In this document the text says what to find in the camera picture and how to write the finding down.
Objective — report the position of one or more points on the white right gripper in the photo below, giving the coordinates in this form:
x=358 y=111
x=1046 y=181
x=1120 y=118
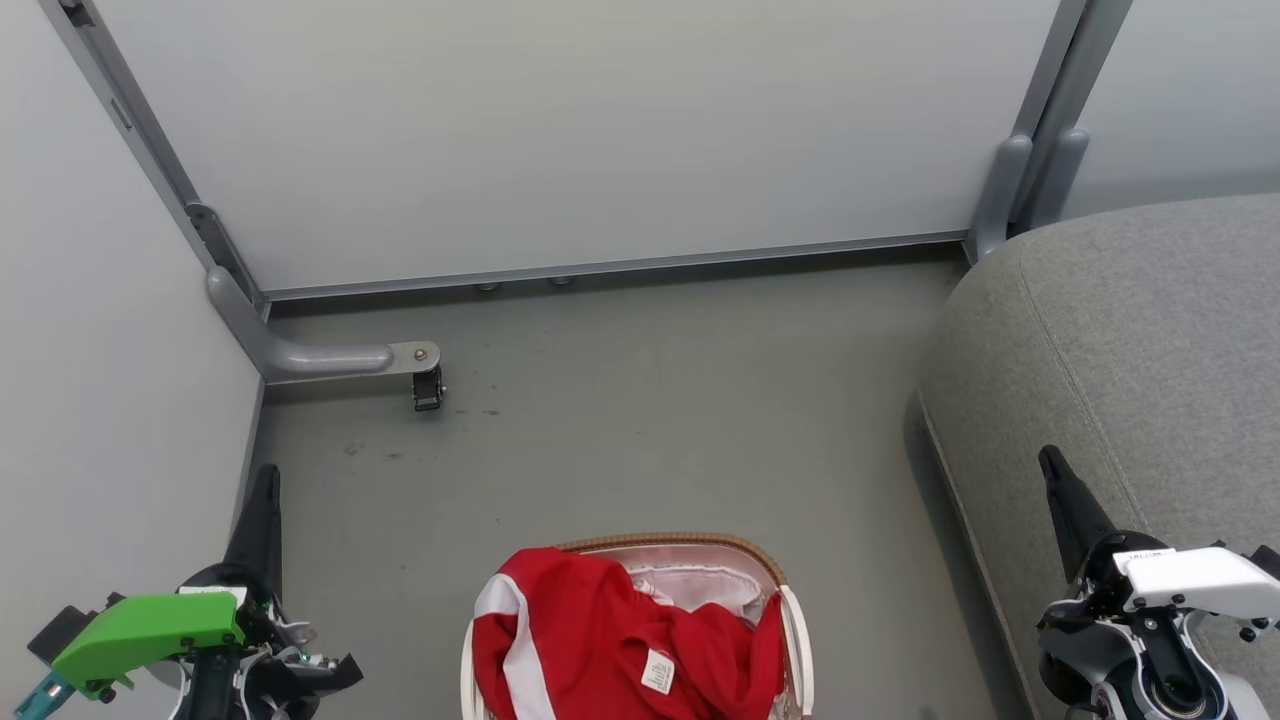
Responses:
x=1200 y=582

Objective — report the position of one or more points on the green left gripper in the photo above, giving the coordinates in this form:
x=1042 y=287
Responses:
x=150 y=625

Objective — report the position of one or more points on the red garment with white band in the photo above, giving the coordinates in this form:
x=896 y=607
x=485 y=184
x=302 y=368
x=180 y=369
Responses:
x=590 y=640

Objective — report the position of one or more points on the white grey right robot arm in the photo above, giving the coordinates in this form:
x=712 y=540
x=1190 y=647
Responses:
x=1150 y=670

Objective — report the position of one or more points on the grey fabric sofa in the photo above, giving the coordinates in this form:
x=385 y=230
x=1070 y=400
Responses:
x=1120 y=340

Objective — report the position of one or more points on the grey partition foot with caster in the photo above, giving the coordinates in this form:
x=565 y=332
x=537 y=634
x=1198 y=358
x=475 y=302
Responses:
x=300 y=358

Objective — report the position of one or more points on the black caster wheel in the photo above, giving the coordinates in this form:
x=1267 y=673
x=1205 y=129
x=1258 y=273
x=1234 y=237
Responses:
x=428 y=390

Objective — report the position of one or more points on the white laundry basket brown rim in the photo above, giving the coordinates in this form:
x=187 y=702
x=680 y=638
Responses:
x=798 y=650

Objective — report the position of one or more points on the grey rounded partition foot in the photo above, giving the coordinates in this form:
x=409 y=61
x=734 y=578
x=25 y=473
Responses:
x=1000 y=195
x=1058 y=175

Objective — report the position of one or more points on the white fabric basket liner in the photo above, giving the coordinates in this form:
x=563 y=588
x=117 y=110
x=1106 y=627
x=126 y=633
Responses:
x=710 y=585

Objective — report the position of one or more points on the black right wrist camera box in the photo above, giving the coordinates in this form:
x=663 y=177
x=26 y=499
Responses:
x=1268 y=562

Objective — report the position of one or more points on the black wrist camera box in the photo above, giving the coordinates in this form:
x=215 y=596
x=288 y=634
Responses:
x=1268 y=562
x=60 y=630

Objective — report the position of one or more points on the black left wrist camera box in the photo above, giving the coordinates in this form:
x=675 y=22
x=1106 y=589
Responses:
x=60 y=630

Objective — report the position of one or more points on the teal left camera connector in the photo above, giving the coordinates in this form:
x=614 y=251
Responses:
x=40 y=695

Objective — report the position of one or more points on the grey metal partition post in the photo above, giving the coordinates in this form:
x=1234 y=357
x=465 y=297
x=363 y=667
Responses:
x=140 y=130
x=1065 y=90

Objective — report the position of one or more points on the grey metal partition bottom rail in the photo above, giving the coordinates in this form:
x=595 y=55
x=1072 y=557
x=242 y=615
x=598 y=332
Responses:
x=620 y=266

